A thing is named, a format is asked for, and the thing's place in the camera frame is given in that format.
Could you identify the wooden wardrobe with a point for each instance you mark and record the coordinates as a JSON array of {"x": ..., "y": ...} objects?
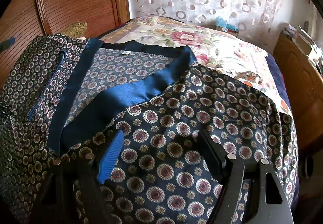
[{"x": 25, "y": 19}]

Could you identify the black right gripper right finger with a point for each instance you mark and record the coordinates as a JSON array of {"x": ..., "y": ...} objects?
[{"x": 266, "y": 200}]

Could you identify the clutter on cabinet top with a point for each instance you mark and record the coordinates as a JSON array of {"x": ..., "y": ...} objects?
[{"x": 305, "y": 43}]

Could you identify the wooden side cabinet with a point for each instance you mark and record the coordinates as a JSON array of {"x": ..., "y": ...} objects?
[{"x": 304, "y": 89}]

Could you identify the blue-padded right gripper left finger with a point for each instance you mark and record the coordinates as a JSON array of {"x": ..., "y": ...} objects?
[{"x": 97, "y": 172}]

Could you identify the olive patterned pillow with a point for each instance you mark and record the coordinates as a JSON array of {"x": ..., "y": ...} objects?
[{"x": 75, "y": 30}]

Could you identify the navy patterned silk garment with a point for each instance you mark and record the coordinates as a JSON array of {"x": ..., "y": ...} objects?
[{"x": 65, "y": 99}]

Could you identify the floral bed quilt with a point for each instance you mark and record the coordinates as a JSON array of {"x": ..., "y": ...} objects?
[{"x": 223, "y": 52}]

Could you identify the blue tissue pack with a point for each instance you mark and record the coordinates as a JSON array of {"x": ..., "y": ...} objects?
[{"x": 224, "y": 26}]

